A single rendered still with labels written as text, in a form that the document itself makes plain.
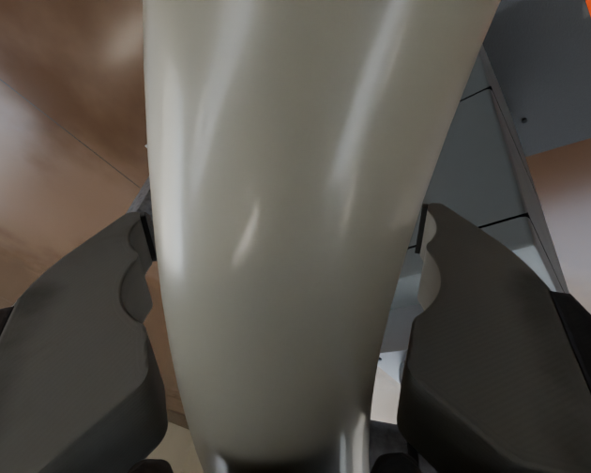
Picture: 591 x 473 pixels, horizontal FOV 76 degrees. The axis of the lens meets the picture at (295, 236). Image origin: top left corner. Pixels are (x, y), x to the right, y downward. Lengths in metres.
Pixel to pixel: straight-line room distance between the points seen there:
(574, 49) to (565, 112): 0.21
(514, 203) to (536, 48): 0.78
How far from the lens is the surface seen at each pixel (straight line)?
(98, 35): 1.63
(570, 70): 1.47
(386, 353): 0.72
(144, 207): 1.52
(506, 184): 0.71
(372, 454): 0.64
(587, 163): 1.74
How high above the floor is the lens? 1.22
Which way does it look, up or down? 39 degrees down
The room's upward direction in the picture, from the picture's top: 167 degrees counter-clockwise
